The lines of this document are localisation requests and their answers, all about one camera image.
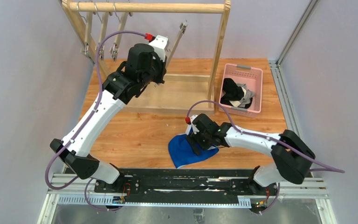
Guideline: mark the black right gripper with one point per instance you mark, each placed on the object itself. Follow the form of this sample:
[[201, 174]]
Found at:
[[199, 143]]

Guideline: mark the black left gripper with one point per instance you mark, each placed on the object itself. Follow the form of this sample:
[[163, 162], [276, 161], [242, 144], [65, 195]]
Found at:
[[161, 68]]

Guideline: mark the blue underwear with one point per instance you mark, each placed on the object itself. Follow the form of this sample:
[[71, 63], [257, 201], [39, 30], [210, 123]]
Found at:
[[182, 154]]

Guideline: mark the black underwear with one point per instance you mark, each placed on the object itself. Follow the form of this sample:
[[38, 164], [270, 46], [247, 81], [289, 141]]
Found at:
[[231, 92]]

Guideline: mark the grey underwear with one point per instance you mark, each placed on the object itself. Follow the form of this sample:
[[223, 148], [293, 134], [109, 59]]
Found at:
[[246, 101]]

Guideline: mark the wooden hanger with blue underwear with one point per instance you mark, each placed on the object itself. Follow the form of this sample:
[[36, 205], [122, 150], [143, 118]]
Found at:
[[182, 30]]

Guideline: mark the wooden clip hanger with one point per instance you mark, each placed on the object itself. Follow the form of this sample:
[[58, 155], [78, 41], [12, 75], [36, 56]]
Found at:
[[83, 27], [103, 29]]

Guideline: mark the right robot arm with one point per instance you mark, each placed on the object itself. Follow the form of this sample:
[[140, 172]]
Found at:
[[291, 156]]

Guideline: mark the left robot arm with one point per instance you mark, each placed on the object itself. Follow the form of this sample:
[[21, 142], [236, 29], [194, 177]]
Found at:
[[145, 64]]

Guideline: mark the empty wooden clip hanger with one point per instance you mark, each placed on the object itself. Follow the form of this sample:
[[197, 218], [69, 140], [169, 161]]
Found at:
[[83, 27]]

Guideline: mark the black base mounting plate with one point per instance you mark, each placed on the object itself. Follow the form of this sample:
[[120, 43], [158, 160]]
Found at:
[[177, 187]]

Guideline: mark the pink plastic basket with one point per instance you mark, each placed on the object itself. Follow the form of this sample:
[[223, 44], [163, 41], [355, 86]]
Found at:
[[253, 78]]

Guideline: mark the wooden clothes rack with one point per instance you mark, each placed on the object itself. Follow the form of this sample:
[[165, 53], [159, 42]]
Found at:
[[179, 90]]

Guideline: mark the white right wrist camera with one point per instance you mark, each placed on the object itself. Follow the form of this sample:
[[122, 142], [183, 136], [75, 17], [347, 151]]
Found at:
[[191, 128]]

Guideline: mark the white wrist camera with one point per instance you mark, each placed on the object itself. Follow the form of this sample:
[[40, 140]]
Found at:
[[160, 44], [191, 128]]

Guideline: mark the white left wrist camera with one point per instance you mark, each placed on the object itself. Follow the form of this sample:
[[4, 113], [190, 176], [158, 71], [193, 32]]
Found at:
[[160, 44]]

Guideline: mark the aluminium frame rail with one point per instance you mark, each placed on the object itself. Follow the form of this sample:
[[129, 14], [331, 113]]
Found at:
[[323, 204]]

